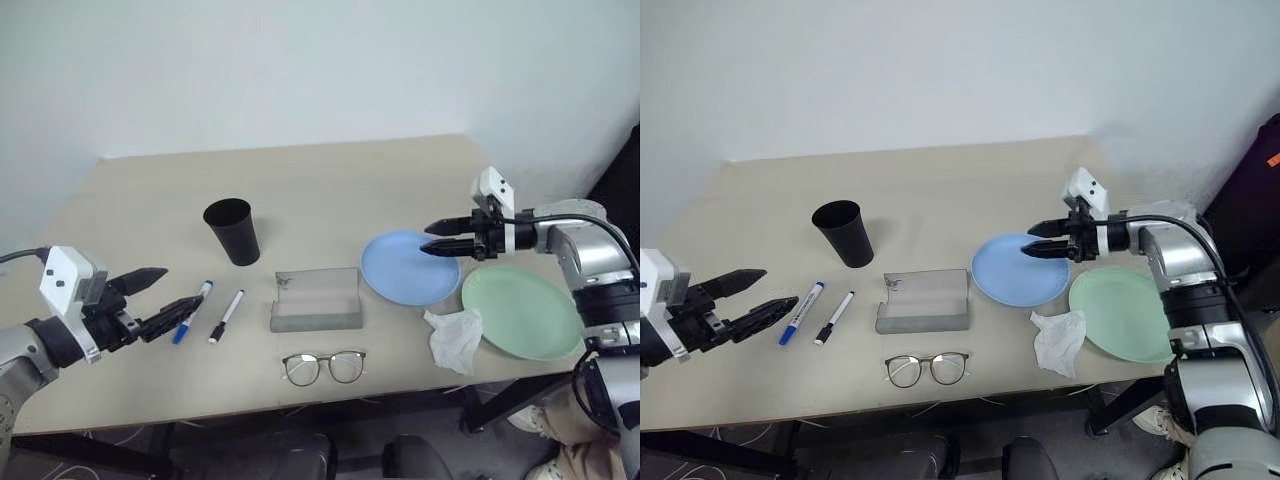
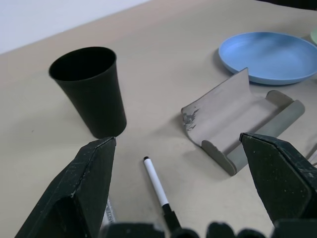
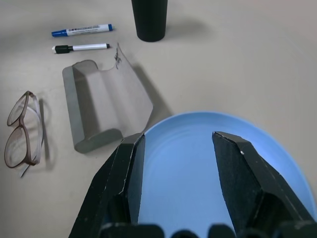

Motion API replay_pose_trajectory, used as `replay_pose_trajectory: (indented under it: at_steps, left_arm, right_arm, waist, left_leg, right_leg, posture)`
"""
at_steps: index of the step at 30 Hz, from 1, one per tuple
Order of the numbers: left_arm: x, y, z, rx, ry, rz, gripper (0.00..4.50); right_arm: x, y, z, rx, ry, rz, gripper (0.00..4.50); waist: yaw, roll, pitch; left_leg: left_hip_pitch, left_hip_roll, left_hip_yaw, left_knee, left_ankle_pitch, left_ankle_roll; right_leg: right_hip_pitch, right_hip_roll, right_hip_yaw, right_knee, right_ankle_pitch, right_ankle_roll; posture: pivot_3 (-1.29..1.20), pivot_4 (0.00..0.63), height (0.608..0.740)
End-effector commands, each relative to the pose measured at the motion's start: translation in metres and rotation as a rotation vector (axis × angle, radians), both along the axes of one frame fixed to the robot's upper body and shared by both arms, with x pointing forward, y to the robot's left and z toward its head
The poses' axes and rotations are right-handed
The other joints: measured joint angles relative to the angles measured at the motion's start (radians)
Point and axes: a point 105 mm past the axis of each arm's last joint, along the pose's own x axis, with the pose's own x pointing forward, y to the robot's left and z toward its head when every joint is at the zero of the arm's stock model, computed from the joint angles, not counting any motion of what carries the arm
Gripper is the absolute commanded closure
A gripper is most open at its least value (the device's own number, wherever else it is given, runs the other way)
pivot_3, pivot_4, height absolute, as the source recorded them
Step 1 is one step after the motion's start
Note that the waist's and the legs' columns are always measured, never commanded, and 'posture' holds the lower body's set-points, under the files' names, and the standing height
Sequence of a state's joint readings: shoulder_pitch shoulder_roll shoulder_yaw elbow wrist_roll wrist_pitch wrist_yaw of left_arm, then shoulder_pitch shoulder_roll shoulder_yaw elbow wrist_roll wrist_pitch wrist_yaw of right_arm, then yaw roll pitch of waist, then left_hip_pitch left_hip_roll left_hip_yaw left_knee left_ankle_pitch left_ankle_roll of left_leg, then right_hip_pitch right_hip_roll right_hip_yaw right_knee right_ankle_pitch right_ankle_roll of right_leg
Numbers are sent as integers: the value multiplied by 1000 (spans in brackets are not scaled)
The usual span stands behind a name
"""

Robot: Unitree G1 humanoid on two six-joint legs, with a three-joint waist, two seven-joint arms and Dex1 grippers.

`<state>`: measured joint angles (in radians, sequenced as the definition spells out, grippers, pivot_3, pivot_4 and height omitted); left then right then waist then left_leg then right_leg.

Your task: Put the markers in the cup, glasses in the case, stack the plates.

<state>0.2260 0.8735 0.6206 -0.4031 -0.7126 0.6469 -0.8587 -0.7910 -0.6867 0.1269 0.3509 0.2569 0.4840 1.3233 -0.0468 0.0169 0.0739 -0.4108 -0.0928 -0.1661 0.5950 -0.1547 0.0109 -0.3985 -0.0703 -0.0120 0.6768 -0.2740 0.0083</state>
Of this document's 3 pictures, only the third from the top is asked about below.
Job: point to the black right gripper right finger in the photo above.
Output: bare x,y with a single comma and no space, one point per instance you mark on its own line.
247,178

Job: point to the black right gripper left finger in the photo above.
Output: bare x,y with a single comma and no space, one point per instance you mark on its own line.
111,178

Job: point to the grey rectangular sponge block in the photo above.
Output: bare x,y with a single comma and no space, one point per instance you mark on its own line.
99,104

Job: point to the black cup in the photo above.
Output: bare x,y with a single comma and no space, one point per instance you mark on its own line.
151,19

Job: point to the pale round plate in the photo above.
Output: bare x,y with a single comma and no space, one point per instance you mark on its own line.
178,161

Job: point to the brown framed glasses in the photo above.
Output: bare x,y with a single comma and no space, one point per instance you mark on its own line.
21,121

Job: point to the black capped whiteboard marker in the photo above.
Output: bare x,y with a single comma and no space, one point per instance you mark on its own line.
86,47

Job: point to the blue capped whiteboard marker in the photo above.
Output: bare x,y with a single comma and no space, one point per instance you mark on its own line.
84,29

